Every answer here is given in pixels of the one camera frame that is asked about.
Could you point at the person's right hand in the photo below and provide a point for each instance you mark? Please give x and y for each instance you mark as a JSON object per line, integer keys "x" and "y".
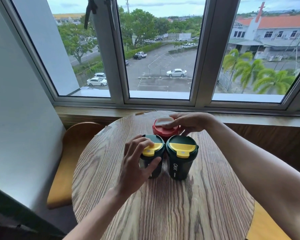
{"x": 195, "y": 121}

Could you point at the person's left hand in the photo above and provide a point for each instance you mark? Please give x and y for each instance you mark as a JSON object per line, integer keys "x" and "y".
{"x": 131, "y": 169}

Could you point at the person's left thumb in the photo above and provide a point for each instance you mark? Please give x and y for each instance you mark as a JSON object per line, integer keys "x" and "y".
{"x": 152, "y": 167}

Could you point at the person's right thumb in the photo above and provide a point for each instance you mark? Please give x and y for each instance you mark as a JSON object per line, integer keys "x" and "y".
{"x": 187, "y": 131}

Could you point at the green cup with yellow lid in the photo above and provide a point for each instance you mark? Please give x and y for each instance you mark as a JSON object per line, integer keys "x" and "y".
{"x": 182, "y": 167}
{"x": 158, "y": 142}

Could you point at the red cup with white lid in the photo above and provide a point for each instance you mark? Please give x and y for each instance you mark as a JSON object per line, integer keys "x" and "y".
{"x": 161, "y": 132}

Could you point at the person's right forearm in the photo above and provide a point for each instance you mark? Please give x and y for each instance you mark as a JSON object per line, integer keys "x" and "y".
{"x": 260, "y": 172}

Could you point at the person's left forearm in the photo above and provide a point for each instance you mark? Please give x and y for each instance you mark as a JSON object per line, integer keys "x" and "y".
{"x": 100, "y": 214}

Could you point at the white sedan car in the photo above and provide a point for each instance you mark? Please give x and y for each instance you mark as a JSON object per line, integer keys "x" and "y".
{"x": 176, "y": 72}
{"x": 100, "y": 75}
{"x": 97, "y": 82}

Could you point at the wooden window ledge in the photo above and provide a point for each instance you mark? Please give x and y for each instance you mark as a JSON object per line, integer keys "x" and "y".
{"x": 90, "y": 114}

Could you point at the wooden chair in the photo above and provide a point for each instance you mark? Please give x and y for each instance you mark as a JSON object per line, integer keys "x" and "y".
{"x": 72, "y": 147}
{"x": 262, "y": 227}

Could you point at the cluster of palm trees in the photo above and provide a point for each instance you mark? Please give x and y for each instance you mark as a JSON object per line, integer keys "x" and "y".
{"x": 250, "y": 69}

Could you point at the white pickup truck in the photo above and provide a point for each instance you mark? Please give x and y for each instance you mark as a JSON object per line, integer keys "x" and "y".
{"x": 141, "y": 54}

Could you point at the dark car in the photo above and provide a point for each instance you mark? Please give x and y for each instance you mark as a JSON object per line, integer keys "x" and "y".
{"x": 137, "y": 57}

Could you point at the large green tree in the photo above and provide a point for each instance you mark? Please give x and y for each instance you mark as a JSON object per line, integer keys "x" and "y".
{"x": 138, "y": 24}
{"x": 76, "y": 39}

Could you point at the white building with orange roof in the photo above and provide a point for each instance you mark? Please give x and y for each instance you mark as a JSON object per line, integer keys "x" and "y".
{"x": 277, "y": 32}

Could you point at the telecom tower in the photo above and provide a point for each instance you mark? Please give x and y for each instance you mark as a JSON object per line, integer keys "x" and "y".
{"x": 127, "y": 3}

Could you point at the dark green board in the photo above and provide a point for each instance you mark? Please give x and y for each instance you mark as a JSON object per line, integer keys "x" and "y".
{"x": 12, "y": 217}

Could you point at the yellow roofed building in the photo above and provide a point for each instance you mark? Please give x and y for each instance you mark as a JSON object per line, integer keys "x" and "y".
{"x": 67, "y": 18}

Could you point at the grey metal window frame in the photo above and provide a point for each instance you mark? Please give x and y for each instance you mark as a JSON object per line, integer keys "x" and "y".
{"x": 118, "y": 72}

